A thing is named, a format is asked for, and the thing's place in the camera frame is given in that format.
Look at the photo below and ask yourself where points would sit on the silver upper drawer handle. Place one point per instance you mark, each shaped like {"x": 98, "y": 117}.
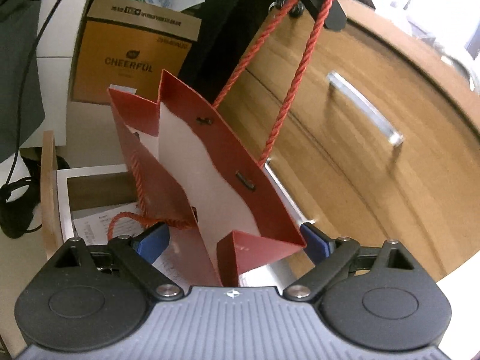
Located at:
{"x": 391, "y": 133}

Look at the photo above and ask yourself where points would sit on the red paper gift bag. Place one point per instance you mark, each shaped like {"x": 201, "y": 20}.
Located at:
{"x": 191, "y": 171}

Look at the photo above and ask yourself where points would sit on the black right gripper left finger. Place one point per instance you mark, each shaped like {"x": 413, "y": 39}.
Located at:
{"x": 130, "y": 258}

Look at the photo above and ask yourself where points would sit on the orange cardboard box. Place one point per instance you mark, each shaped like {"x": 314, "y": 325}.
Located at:
{"x": 126, "y": 44}

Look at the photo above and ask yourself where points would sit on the white paper sheets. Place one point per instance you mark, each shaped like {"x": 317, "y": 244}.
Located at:
{"x": 178, "y": 254}

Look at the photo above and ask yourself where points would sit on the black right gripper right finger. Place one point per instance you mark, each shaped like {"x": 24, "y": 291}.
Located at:
{"x": 336, "y": 260}

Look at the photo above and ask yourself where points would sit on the wooden upper drawer front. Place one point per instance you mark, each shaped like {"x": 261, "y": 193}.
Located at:
{"x": 343, "y": 173}

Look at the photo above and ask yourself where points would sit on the wooden drawer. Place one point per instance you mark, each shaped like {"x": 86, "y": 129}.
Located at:
{"x": 93, "y": 188}
{"x": 343, "y": 173}

